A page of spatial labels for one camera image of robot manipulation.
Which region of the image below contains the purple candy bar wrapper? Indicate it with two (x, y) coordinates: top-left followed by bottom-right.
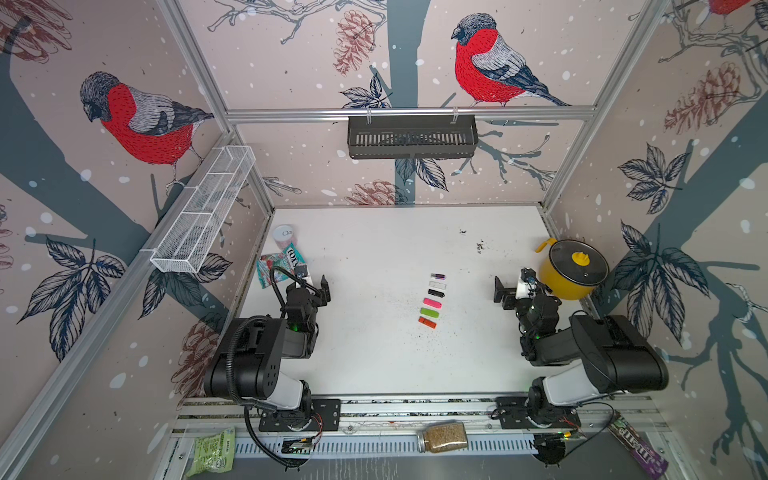
(608, 412), (669, 480)

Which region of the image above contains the white wire mesh shelf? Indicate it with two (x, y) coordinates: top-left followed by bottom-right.
(151, 145), (255, 273)

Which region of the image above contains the green candy packet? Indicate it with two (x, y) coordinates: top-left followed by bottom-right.
(257, 243), (306, 289)

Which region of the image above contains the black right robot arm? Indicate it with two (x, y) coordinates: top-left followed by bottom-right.
(493, 268), (669, 428)

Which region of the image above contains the black wire basket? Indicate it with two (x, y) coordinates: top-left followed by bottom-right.
(347, 115), (479, 160)

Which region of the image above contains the green snack bag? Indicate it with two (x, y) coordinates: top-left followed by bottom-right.
(186, 428), (236, 478)

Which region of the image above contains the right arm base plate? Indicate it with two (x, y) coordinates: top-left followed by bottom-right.
(490, 394), (581, 430)

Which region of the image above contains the pink usb drive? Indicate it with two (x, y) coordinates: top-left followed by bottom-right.
(423, 298), (442, 309)

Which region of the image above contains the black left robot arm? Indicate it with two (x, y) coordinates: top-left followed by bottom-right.
(202, 264), (331, 432)

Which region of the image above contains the red usb drive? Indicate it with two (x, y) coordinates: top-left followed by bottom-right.
(418, 317), (437, 329)

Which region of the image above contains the yellow pot with black lid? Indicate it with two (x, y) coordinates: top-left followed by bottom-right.
(535, 238), (610, 301)

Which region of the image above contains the glass jar of seeds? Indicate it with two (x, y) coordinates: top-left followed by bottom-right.
(417, 421), (469, 454)

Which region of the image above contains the green usb drive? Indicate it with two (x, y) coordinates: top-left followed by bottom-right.
(420, 308), (440, 318)

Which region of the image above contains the pink can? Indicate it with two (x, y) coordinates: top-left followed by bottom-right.
(272, 224), (296, 251)

